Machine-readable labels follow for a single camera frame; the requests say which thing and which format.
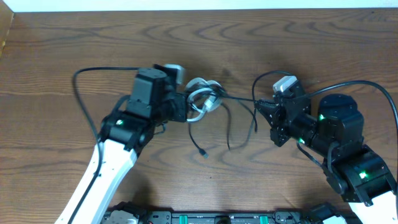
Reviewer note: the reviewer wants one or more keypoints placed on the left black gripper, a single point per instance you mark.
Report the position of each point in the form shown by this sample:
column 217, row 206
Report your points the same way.
column 181, row 106

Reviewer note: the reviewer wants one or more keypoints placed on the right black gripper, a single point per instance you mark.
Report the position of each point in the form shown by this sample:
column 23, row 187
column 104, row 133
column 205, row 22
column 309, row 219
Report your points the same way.
column 280, row 122

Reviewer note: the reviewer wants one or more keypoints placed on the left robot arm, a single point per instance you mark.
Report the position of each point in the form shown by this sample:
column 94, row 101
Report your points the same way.
column 124, row 133

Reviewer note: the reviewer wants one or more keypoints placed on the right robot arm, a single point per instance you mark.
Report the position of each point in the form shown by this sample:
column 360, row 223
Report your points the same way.
column 352, row 169

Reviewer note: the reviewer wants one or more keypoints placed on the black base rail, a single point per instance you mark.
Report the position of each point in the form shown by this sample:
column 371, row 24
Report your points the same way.
column 127, row 212

